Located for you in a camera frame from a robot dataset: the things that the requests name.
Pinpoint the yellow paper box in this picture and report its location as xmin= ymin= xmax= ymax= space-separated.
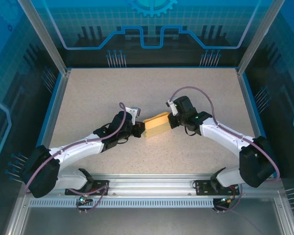
xmin=142 ymin=112 xmax=172 ymax=140

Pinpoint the blue-edged aluminium side bar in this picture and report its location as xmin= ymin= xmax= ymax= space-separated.
xmin=236 ymin=70 xmax=280 ymax=178
xmin=30 ymin=70 xmax=72 ymax=178

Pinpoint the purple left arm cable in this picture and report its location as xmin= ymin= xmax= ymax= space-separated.
xmin=24 ymin=102 xmax=127 ymax=213

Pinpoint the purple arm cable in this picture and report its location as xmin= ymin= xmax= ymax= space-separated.
xmin=24 ymin=102 xmax=127 ymax=213
xmin=168 ymin=85 xmax=281 ymax=213

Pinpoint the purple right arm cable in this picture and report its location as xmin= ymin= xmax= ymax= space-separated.
xmin=168 ymin=85 xmax=281 ymax=213

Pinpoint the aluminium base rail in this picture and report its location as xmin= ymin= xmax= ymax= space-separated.
xmin=22 ymin=173 xmax=285 ymax=196

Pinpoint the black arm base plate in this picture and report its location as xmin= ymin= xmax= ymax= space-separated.
xmin=65 ymin=180 xmax=111 ymax=196
xmin=193 ymin=180 xmax=245 ymax=196

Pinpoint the slotted grey cable duct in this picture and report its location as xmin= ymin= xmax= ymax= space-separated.
xmin=29 ymin=197 xmax=215 ymax=208

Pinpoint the aluminium frame post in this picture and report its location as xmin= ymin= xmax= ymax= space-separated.
xmin=18 ymin=0 xmax=72 ymax=76
xmin=236 ymin=0 xmax=286 ymax=76

